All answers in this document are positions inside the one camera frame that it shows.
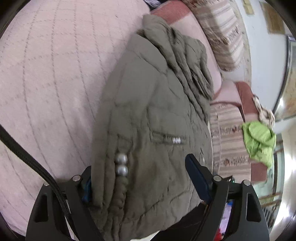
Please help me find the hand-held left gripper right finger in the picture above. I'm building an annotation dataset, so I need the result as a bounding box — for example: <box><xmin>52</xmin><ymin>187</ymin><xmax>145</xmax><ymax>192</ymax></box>
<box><xmin>185</xmin><ymin>153</ymin><xmax>271</xmax><ymax>241</ymax></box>

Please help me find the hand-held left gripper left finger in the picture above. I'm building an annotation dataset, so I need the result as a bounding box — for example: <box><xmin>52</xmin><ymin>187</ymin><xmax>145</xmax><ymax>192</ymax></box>
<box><xmin>25</xmin><ymin>166</ymin><xmax>104</xmax><ymax>241</ymax></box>

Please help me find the olive quilted hooded jacket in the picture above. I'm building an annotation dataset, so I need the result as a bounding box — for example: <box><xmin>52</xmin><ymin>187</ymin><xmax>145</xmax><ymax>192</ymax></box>
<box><xmin>89</xmin><ymin>14</ymin><xmax>214</xmax><ymax>241</ymax></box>

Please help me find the striped curved headboard cushion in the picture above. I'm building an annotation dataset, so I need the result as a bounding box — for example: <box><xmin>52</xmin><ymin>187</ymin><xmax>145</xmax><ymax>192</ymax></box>
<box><xmin>209</xmin><ymin>103</ymin><xmax>253</xmax><ymax>183</ymax></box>

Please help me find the bright green garment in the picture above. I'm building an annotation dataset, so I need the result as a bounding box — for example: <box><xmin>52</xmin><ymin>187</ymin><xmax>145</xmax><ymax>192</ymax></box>
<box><xmin>242</xmin><ymin>120</ymin><xmax>277</xmax><ymax>170</ymax></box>

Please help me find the beige crumpled cloth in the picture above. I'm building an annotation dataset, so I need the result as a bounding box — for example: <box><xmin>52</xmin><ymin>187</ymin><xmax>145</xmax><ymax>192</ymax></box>
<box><xmin>252</xmin><ymin>95</ymin><xmax>276</xmax><ymax>129</ymax></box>

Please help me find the pink and red folded blanket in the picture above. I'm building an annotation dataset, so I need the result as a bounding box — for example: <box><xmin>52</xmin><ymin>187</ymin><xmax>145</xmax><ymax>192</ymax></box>
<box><xmin>150</xmin><ymin>0</ymin><xmax>224</xmax><ymax>100</ymax></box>
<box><xmin>211</xmin><ymin>80</ymin><xmax>269</xmax><ymax>184</ymax></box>

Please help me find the metal framed mirror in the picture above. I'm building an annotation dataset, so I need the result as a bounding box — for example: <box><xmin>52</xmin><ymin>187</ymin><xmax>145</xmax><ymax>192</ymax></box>
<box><xmin>272</xmin><ymin>35</ymin><xmax>296</xmax><ymax>121</ymax></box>

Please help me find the pink quilted bed cover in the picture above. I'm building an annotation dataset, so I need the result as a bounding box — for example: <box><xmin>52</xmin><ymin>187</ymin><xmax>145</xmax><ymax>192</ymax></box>
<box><xmin>0</xmin><ymin>0</ymin><xmax>151</xmax><ymax>237</ymax></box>

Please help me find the striped floral pillow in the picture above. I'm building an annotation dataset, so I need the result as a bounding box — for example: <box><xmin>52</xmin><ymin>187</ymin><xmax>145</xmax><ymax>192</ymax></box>
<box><xmin>183</xmin><ymin>0</ymin><xmax>252</xmax><ymax>72</ymax></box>

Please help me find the black braided cable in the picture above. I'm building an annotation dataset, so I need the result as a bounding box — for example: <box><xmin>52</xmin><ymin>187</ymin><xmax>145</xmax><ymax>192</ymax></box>
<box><xmin>0</xmin><ymin>124</ymin><xmax>77</xmax><ymax>235</ymax></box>

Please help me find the yellow framed wall picture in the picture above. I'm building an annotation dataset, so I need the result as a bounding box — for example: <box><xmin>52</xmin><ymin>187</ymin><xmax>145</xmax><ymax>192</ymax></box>
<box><xmin>260</xmin><ymin>2</ymin><xmax>285</xmax><ymax>34</ymax></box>

